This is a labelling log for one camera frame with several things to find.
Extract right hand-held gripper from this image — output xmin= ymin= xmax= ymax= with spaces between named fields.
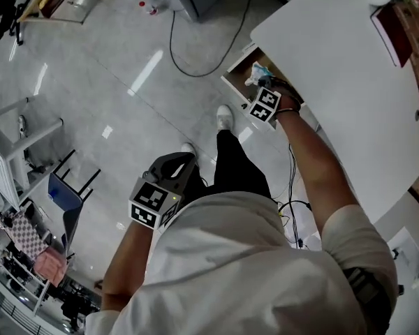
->
xmin=248 ymin=76 xmax=283 ymax=124

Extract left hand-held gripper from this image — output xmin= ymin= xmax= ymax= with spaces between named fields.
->
xmin=128 ymin=151 xmax=197 ymax=231

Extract white and blue item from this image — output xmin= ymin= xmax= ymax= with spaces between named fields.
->
xmin=244 ymin=61 xmax=275 ymax=87

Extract wooden desk drawer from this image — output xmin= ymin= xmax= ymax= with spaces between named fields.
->
xmin=221 ymin=45 xmax=305 ymax=132

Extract person's right forearm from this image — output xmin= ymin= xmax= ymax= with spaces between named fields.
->
xmin=274 ymin=110 xmax=359 ymax=230

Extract person's left forearm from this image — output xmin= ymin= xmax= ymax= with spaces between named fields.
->
xmin=100 ymin=217 xmax=159 ymax=312

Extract white desk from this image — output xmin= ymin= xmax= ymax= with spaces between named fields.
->
xmin=249 ymin=0 xmax=419 ymax=225

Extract person's right hand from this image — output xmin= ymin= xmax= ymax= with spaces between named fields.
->
xmin=277 ymin=81 xmax=303 ymax=114

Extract person's white right shoe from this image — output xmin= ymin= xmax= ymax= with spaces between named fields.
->
xmin=216 ymin=104 xmax=235 ymax=131

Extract person's black trousers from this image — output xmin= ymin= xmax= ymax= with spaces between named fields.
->
xmin=184 ymin=129 xmax=274 ymax=202

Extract blue chair with black legs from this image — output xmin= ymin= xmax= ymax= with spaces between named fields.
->
xmin=47 ymin=148 xmax=103 ymax=255

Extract person's white shirt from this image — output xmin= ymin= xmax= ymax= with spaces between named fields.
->
xmin=84 ymin=190 xmax=399 ymax=335

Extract pink cloth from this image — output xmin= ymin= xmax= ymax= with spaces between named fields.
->
xmin=32 ymin=247 xmax=69 ymax=288

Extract checkered cloth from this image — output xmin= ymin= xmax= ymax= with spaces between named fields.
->
xmin=9 ymin=210 xmax=49 ymax=262

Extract dark red book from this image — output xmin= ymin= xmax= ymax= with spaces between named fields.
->
xmin=369 ymin=3 xmax=415 ymax=69

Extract red capped bottle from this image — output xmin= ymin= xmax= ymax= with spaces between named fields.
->
xmin=138 ymin=0 xmax=159 ymax=16

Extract black floor cable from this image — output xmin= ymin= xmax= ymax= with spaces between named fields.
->
xmin=168 ymin=0 xmax=254 ymax=78

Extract bundle of black cables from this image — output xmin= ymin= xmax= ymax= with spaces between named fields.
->
xmin=274 ymin=144 xmax=313 ymax=250

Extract white metal frame table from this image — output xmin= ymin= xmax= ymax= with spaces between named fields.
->
xmin=0 ymin=95 xmax=64 ymax=207

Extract black arm strap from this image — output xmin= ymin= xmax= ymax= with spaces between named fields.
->
xmin=343 ymin=266 xmax=392 ymax=335

